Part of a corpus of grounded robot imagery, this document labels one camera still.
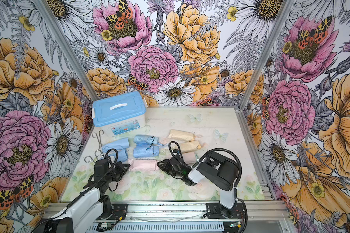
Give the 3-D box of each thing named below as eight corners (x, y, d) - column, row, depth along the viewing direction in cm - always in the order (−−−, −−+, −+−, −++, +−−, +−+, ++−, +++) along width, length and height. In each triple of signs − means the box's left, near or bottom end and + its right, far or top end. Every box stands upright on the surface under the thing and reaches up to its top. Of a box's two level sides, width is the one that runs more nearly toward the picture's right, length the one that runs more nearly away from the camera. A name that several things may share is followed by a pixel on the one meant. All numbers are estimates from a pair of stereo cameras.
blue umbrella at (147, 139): (133, 144, 101) (132, 140, 98) (136, 137, 105) (134, 133, 102) (162, 146, 100) (162, 143, 97) (164, 139, 104) (163, 136, 101)
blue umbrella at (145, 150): (134, 157, 95) (132, 154, 91) (136, 146, 100) (135, 142, 97) (158, 157, 95) (157, 154, 92) (159, 146, 100) (159, 143, 97)
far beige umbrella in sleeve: (167, 140, 104) (167, 136, 101) (169, 132, 109) (169, 128, 106) (200, 144, 103) (201, 141, 99) (201, 135, 107) (202, 132, 104)
